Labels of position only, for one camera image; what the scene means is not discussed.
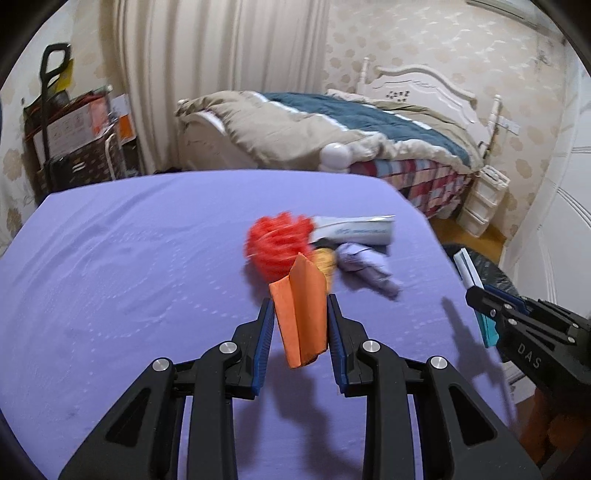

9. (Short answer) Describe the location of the cream curtain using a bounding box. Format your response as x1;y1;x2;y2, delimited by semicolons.
113;1;329;173

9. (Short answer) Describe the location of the purple table cloth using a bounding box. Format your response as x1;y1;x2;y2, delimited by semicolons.
1;170;516;479

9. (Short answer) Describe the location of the lavender tissue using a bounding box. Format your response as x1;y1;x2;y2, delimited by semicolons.
335;243;401;299

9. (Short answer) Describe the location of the red foam net ball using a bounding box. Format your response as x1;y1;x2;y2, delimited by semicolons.
245;212;314;283

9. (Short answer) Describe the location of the white wardrobe door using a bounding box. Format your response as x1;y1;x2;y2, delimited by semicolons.
500;58;590;318

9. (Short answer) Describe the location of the beige blue quilt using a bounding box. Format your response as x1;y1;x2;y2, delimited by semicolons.
175;90;483;174

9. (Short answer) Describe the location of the black trash bin bag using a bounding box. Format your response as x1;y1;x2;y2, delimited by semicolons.
443;243;519;296

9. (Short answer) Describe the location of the white wooden bed frame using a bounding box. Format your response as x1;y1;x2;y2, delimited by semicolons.
177;56;503;220

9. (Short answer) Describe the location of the black hand trolley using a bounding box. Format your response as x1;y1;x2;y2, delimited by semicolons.
38;42;73;192

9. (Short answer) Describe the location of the white plastic drawer unit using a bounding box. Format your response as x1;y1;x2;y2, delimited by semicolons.
457;165;510;238

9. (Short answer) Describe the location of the wall socket strip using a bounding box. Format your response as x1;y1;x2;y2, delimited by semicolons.
497;116;521;136

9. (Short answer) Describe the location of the white grey flat package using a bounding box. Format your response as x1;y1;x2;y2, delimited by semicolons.
310;215;394;246

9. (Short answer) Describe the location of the plaid bed sheet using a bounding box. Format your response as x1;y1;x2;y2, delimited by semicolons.
349;159;473;218

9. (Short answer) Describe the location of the orange paper piece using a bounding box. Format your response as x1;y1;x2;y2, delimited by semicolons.
270;254;328;369

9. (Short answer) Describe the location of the brown yellow label bottle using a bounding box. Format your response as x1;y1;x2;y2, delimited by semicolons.
311;247;337;293

